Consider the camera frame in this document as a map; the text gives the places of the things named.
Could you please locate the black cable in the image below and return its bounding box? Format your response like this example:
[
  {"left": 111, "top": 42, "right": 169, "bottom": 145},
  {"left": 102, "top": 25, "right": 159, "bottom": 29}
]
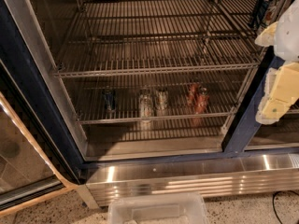
[{"left": 272, "top": 189, "right": 299, "bottom": 224}]

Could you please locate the dark blue can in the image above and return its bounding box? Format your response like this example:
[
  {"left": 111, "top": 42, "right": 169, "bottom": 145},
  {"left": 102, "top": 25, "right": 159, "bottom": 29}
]
[{"left": 103, "top": 89, "right": 116, "bottom": 112}]

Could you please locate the clear glass bottle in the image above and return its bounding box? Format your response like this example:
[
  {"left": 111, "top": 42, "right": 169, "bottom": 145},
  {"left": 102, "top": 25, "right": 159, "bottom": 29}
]
[{"left": 139, "top": 89, "right": 153, "bottom": 122}]

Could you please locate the lower wire shelf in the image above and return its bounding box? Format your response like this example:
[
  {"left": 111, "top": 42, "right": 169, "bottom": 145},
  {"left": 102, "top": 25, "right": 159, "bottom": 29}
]
[{"left": 64, "top": 70, "right": 248, "bottom": 125}]

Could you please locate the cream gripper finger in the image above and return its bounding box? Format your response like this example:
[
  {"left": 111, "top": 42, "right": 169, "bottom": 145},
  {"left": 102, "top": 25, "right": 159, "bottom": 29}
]
[
  {"left": 256, "top": 62, "right": 299, "bottom": 125},
  {"left": 255, "top": 21, "right": 278, "bottom": 47}
]

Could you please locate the white can upper shelf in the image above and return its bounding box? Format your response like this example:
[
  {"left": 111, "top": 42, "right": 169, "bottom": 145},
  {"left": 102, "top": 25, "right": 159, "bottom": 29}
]
[{"left": 257, "top": 0, "right": 280, "bottom": 35}]

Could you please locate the red can rear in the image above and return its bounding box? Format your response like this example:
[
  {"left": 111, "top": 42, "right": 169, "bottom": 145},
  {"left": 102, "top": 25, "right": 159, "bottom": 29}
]
[{"left": 187, "top": 83, "right": 199, "bottom": 105}]

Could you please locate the blue fridge centre post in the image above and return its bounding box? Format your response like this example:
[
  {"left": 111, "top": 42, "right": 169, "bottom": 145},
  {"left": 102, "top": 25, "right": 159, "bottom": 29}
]
[{"left": 222, "top": 47, "right": 283, "bottom": 156}]

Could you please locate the blue can upper shelf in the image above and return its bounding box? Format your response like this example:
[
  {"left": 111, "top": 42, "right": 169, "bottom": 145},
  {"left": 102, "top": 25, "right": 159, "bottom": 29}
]
[{"left": 249, "top": 0, "right": 273, "bottom": 30}]

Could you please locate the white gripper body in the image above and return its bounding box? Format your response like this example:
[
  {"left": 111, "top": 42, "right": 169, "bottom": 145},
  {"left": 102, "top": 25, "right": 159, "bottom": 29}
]
[{"left": 274, "top": 0, "right": 299, "bottom": 62}]

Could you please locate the red can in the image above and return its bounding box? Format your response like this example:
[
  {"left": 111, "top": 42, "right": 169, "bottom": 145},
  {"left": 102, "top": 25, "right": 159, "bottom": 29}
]
[
  {"left": 187, "top": 83, "right": 199, "bottom": 105},
  {"left": 195, "top": 87, "right": 209, "bottom": 114}
]

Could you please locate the upper wire shelf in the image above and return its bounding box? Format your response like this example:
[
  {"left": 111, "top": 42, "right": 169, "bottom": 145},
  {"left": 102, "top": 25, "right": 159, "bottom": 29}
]
[{"left": 54, "top": 0, "right": 261, "bottom": 78}]

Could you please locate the steel fridge base grille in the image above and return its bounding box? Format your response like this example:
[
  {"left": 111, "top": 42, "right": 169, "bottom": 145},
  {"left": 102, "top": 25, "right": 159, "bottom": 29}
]
[{"left": 87, "top": 153, "right": 299, "bottom": 206}]

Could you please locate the wire shelf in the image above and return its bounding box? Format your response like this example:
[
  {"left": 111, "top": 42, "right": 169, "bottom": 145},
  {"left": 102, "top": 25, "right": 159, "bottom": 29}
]
[
  {"left": 54, "top": 0, "right": 261, "bottom": 78},
  {"left": 64, "top": 70, "right": 248, "bottom": 125}
]

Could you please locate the clear plastic bin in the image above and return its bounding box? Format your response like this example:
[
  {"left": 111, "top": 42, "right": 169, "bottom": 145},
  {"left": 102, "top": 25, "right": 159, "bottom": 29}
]
[{"left": 107, "top": 192, "right": 209, "bottom": 224}]

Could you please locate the glass fridge door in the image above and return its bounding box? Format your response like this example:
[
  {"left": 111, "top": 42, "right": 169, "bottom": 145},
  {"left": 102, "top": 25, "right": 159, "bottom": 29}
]
[{"left": 0, "top": 69, "right": 77, "bottom": 217}]

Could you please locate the silver green 7up can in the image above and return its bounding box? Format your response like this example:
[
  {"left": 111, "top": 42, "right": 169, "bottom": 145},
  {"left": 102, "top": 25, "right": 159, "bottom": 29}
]
[{"left": 155, "top": 89, "right": 168, "bottom": 116}]

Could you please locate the red can front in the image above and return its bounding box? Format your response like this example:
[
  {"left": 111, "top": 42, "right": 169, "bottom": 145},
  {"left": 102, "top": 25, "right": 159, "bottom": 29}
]
[{"left": 195, "top": 87, "right": 209, "bottom": 114}]

